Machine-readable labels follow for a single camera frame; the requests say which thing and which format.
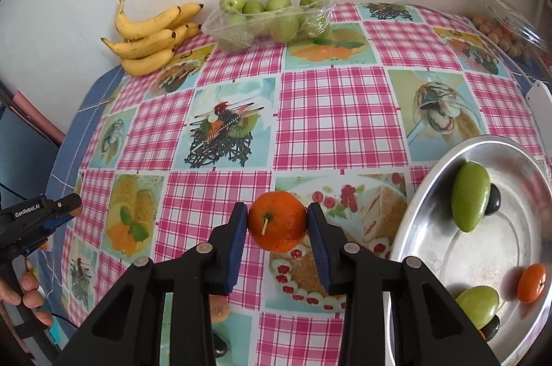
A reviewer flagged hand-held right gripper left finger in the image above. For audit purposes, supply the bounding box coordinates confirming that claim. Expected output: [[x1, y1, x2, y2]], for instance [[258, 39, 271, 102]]
[[55, 202, 249, 366]]

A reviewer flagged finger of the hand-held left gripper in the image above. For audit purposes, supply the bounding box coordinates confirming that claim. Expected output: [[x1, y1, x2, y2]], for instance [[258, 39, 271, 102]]
[[41, 215, 74, 239], [45, 192, 82, 215]]

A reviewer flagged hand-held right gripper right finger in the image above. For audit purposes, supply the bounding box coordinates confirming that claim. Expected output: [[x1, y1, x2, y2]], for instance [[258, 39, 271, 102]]
[[305, 202, 503, 366]]

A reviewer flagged orange tangerine with stem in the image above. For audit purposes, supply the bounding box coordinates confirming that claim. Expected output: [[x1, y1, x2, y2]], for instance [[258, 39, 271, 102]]
[[247, 191, 308, 253]]

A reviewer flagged elongated green fruit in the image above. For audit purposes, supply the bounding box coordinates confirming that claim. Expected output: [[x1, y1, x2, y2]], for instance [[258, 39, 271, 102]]
[[451, 161, 492, 233]]

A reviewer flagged round green fruit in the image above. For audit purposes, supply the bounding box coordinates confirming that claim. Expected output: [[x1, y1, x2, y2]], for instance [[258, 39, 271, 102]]
[[455, 285, 501, 330]]

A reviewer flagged round steel plate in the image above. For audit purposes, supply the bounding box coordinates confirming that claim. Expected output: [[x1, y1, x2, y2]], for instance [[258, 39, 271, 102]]
[[388, 135, 552, 366]]

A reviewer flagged dark purple plum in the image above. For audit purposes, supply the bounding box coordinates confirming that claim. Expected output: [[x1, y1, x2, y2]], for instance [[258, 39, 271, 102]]
[[480, 314, 501, 341], [211, 334, 229, 359], [485, 183, 502, 215]]

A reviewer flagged person's left hand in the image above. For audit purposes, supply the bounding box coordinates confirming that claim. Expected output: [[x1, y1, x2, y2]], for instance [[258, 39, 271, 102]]
[[0, 258, 55, 328]]

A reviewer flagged pink checked printed tablecloth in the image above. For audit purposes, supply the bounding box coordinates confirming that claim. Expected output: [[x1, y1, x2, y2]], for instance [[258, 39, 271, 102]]
[[60, 1, 552, 366]]

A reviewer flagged yellow banana bunch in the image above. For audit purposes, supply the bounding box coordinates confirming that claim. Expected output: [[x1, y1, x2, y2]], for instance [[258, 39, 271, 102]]
[[100, 0, 205, 78]]

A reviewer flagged clear plastic fruit tray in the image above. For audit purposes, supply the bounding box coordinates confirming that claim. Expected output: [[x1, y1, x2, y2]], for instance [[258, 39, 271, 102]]
[[200, 0, 333, 51]]

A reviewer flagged group of green jujubes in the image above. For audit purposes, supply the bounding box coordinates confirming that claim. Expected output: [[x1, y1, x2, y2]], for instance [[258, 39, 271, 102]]
[[219, 0, 324, 43]]

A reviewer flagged white plastic box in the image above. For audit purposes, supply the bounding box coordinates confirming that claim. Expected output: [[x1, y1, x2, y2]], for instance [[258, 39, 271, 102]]
[[524, 79, 552, 121]]

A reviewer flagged pile of brown longans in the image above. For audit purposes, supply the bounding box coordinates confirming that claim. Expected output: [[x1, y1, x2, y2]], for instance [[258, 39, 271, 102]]
[[472, 14, 540, 58]]

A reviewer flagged clear plastic clamshell container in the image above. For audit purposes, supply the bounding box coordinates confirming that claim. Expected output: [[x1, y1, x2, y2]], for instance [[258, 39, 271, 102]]
[[468, 0, 552, 60]]

